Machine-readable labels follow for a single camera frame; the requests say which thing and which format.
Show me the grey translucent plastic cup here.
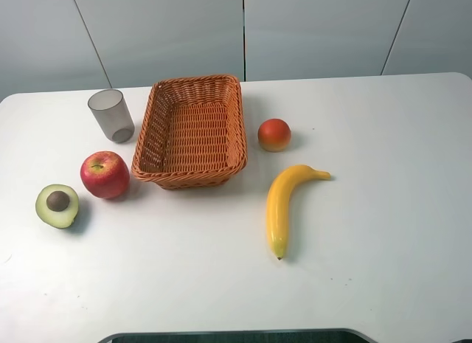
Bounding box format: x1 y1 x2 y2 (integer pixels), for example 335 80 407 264
88 89 135 143

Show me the halved avocado with pit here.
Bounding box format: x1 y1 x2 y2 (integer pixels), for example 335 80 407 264
35 184 79 229

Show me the yellow banana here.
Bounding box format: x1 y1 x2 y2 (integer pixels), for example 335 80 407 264
265 164 331 260

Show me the red apple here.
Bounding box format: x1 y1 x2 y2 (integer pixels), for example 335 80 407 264
80 150 130 199

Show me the orange wicker basket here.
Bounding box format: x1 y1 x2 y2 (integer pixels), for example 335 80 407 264
131 75 248 190

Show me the red orange round fruit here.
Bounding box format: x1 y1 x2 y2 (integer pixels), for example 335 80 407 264
257 118 291 152

